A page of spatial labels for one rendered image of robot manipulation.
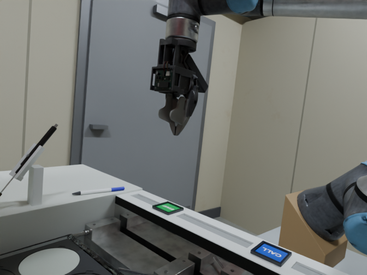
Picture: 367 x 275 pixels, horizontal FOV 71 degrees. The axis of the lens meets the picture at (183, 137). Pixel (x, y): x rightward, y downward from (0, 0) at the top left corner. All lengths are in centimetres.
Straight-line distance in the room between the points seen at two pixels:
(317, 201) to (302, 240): 11
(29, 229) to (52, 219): 5
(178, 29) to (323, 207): 58
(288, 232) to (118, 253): 47
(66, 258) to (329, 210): 63
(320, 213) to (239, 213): 236
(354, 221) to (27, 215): 66
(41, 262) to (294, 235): 62
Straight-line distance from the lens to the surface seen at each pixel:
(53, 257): 59
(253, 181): 294
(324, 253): 80
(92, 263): 56
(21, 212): 63
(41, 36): 202
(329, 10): 67
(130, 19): 224
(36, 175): 64
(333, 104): 258
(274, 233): 100
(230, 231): 59
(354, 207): 65
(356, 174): 77
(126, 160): 222
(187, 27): 60
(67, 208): 67
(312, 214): 80
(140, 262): 60
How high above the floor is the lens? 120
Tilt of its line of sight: 5 degrees down
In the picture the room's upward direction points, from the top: 6 degrees clockwise
